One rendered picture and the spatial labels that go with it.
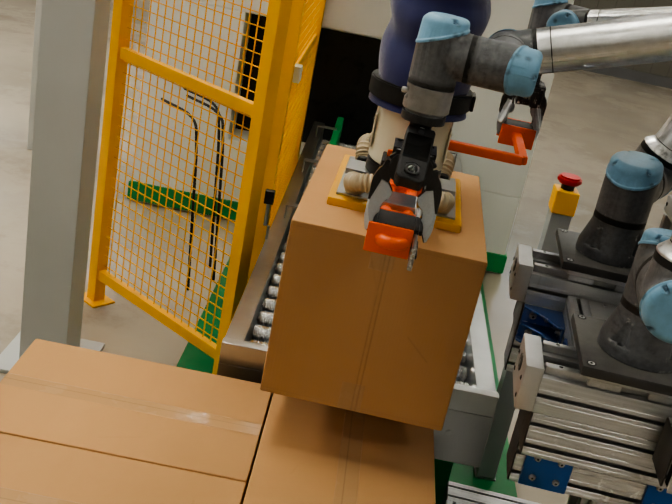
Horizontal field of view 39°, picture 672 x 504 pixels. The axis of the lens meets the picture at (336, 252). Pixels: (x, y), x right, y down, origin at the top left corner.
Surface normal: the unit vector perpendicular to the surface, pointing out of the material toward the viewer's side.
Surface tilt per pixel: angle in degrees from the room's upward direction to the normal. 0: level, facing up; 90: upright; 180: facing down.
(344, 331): 90
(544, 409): 90
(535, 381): 90
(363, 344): 90
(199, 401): 0
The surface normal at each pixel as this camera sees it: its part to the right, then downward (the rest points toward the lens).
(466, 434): -0.08, 0.36
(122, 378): 0.18, -0.91
